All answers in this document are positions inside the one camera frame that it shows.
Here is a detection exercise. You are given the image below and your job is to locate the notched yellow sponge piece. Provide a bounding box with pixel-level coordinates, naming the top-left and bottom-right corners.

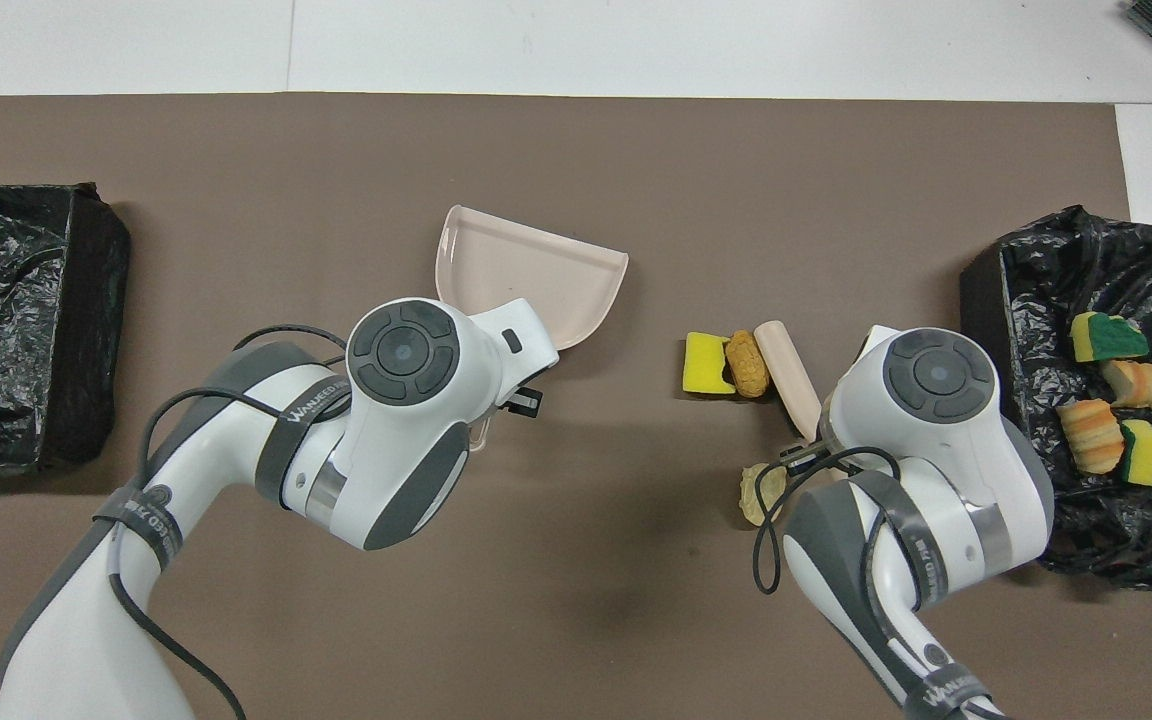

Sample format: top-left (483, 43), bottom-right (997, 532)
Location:
top-left (684, 332), bottom-right (737, 396)

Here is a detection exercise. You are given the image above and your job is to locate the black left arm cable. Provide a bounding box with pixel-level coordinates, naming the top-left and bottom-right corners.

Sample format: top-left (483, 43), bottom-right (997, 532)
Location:
top-left (106, 323), bottom-right (352, 720)

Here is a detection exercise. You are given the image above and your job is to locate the pale toy bread chunk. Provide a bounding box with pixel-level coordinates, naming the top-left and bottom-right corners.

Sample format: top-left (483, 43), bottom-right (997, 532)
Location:
top-left (739, 463), bottom-right (789, 528)
top-left (1099, 360), bottom-right (1152, 412)

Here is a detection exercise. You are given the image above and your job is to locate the brown table mat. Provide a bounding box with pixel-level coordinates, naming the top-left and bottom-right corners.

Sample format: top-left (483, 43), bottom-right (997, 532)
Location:
top-left (0, 93), bottom-right (1152, 720)

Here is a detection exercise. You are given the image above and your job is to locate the beige brush with black bristles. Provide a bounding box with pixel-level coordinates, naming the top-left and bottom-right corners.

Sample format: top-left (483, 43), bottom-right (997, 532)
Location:
top-left (753, 320), bottom-right (824, 441)

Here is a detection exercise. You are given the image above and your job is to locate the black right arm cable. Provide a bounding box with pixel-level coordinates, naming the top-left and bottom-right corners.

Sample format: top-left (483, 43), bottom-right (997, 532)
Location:
top-left (753, 445), bottom-right (882, 596)

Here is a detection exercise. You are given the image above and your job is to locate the striped toy croissant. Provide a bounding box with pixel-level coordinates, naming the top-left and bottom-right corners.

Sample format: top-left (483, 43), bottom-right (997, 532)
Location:
top-left (1056, 399), bottom-right (1127, 476)

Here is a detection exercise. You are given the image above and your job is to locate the yellow green sponge piece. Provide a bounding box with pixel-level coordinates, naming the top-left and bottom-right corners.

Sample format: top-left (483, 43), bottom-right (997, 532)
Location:
top-left (1071, 312), bottom-right (1151, 364)
top-left (1120, 419), bottom-right (1152, 488)

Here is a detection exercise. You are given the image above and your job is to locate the boxy black bag lined bin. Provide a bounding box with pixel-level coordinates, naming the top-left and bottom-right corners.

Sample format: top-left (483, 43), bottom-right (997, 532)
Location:
top-left (0, 182), bottom-right (132, 473)

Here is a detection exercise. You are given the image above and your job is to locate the brown toy bun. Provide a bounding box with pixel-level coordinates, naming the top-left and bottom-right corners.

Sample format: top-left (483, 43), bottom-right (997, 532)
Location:
top-left (724, 330), bottom-right (771, 399)

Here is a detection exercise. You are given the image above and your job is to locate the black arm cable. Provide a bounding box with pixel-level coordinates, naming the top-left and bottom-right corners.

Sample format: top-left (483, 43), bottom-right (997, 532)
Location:
top-left (753, 445), bottom-right (882, 596)
top-left (106, 323), bottom-right (352, 720)

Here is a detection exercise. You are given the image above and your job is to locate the crumpled black bag lined bin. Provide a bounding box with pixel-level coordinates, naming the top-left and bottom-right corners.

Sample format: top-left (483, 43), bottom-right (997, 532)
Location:
top-left (959, 205), bottom-right (1152, 591)

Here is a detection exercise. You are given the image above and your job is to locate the beige plastic dustpan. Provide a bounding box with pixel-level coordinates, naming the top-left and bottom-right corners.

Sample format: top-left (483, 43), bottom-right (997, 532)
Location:
top-left (435, 205), bottom-right (630, 453)

